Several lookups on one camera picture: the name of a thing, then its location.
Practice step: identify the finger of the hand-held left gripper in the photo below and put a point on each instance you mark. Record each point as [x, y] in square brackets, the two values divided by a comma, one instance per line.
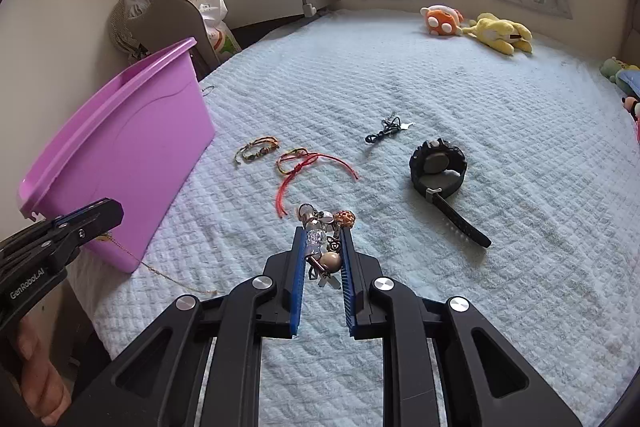
[75, 213]
[95, 224]

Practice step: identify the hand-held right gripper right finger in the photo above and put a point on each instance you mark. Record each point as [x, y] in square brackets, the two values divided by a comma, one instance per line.
[349, 297]

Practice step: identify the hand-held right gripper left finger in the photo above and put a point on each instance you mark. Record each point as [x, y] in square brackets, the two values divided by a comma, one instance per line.
[298, 287]

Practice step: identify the purple plastic tub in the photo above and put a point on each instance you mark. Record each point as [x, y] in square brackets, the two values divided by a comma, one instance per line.
[125, 147]

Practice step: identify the black wristwatch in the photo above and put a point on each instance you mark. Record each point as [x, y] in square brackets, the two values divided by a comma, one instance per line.
[437, 167]

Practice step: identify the person's left hand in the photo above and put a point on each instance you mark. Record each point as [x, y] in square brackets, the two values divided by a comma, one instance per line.
[45, 382]

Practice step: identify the grey striped garment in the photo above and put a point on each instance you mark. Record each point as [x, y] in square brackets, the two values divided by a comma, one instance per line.
[125, 17]

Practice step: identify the grey chair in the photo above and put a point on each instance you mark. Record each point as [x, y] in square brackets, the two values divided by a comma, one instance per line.
[170, 27]

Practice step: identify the white quilted blanket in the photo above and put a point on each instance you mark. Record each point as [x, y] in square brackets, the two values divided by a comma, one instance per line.
[400, 82]

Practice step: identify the white plastic bag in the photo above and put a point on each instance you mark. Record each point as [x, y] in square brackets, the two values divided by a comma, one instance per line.
[220, 27]

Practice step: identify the orange plush toy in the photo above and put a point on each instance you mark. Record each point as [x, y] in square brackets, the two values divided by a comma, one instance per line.
[442, 22]

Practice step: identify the yellow plush toy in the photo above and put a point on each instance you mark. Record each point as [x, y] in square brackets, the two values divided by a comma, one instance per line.
[497, 32]

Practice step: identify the black red plush toy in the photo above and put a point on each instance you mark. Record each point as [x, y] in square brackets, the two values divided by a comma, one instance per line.
[632, 106]

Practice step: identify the green plush toy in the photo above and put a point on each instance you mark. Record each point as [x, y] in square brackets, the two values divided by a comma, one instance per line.
[617, 69]

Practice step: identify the beige padded headboard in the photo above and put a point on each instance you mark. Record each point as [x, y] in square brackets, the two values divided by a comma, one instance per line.
[631, 27]

